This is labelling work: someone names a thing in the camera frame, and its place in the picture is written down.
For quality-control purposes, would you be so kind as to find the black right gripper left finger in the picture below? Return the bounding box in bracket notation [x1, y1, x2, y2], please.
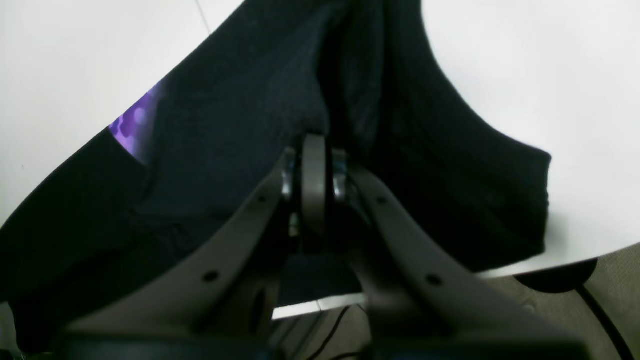
[60, 134, 317, 360]

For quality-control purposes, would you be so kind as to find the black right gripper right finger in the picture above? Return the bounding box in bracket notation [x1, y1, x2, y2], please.
[315, 135, 588, 360]

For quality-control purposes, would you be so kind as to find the black T-shirt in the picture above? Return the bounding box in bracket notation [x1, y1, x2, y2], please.
[1, 0, 552, 354]

